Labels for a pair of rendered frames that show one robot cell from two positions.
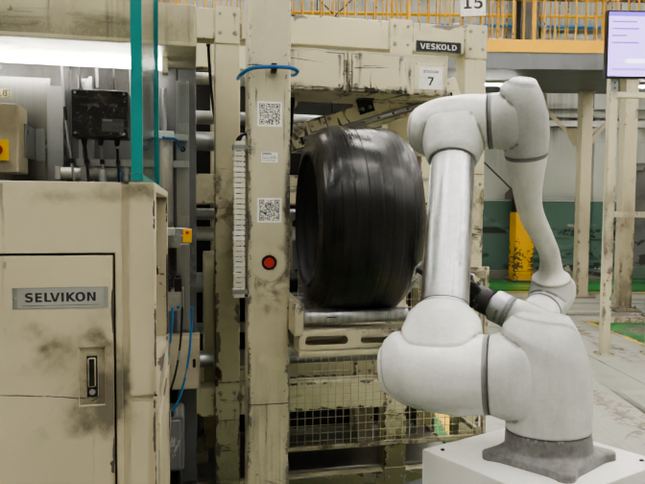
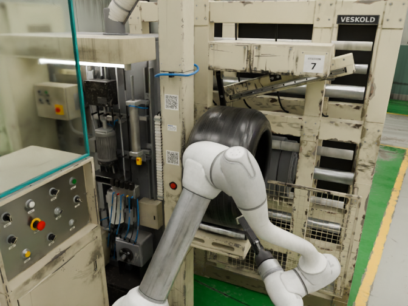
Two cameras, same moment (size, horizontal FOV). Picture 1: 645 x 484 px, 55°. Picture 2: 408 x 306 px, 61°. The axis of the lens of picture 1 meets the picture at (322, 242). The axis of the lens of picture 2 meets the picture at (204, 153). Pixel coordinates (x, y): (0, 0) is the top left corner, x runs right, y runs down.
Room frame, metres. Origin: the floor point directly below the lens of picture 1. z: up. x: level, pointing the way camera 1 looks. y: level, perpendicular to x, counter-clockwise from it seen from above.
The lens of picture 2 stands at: (0.64, -0.91, 1.87)
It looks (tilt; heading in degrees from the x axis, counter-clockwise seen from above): 21 degrees down; 35
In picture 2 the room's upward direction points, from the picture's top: 1 degrees clockwise
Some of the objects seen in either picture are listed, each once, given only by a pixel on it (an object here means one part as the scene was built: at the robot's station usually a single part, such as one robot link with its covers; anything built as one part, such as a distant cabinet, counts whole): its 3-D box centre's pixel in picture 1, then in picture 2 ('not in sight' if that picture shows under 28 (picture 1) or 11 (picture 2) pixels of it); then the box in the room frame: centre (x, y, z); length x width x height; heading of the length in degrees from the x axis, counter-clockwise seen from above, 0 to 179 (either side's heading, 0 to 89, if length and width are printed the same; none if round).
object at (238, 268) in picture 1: (240, 219); (161, 158); (1.92, 0.25, 1.19); 0.05 x 0.04 x 0.48; 12
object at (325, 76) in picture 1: (359, 79); (270, 57); (2.36, -0.13, 1.71); 0.61 x 0.25 x 0.15; 102
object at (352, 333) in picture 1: (353, 336); (212, 238); (1.91, -0.10, 0.84); 0.36 x 0.09 x 0.06; 102
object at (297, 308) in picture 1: (289, 309); not in sight; (2.01, 0.10, 0.90); 0.40 x 0.03 x 0.10; 12
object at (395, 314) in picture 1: (355, 315); (214, 227); (1.91, -0.10, 0.90); 0.35 x 0.05 x 0.05; 102
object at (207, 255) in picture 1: (210, 346); not in sight; (2.77, 0.50, 0.61); 0.33 x 0.06 x 0.86; 12
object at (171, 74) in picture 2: (267, 71); (176, 71); (1.97, 0.18, 1.65); 0.19 x 0.19 x 0.06; 12
